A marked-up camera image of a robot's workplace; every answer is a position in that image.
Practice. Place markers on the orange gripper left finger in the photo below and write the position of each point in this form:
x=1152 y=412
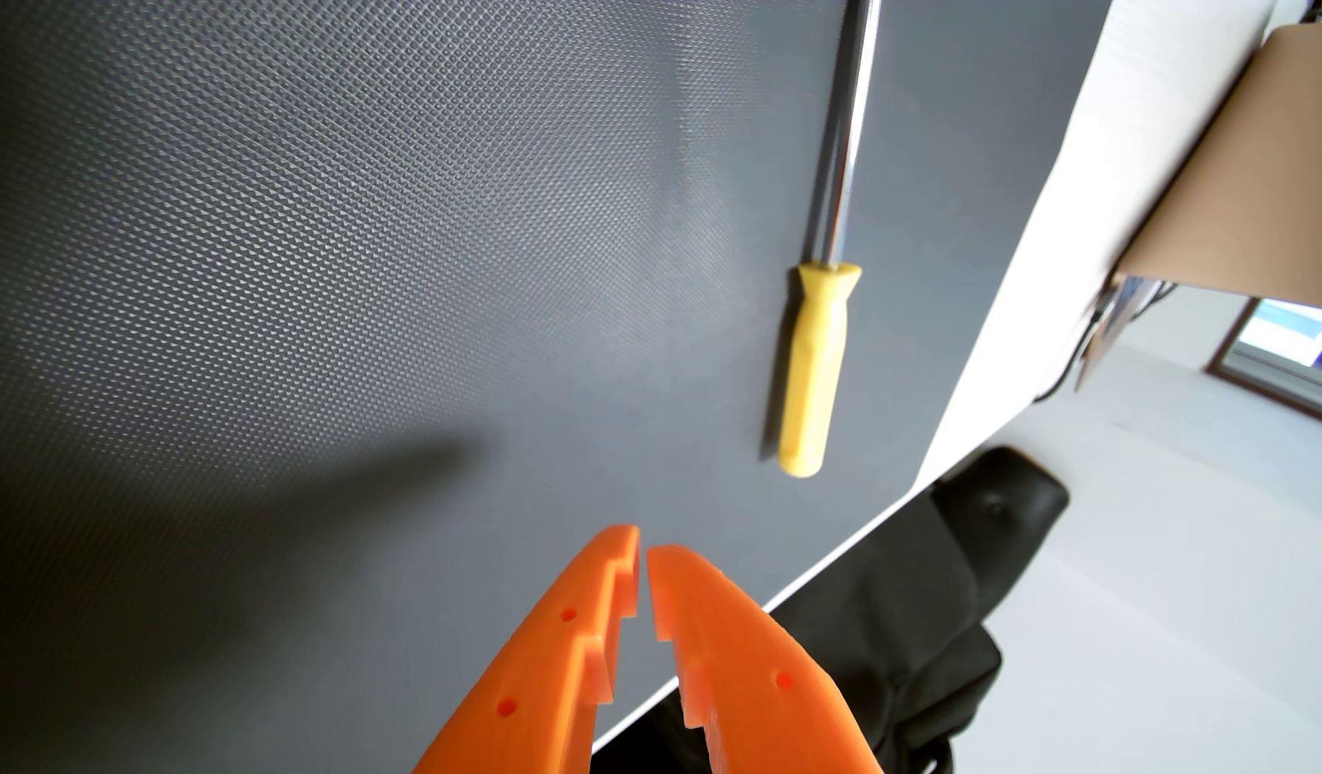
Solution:
x=543 y=677

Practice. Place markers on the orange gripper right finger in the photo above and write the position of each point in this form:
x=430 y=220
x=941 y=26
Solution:
x=758 y=688

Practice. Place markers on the black office chair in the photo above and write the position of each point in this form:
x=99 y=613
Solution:
x=898 y=624

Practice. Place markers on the dark grey textured mat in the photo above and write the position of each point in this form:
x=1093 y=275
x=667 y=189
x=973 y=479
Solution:
x=403 y=269

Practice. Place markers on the brown framed window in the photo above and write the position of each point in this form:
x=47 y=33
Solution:
x=1290 y=344

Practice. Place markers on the brown cardboard box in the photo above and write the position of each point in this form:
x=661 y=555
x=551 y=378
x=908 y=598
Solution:
x=1252 y=183

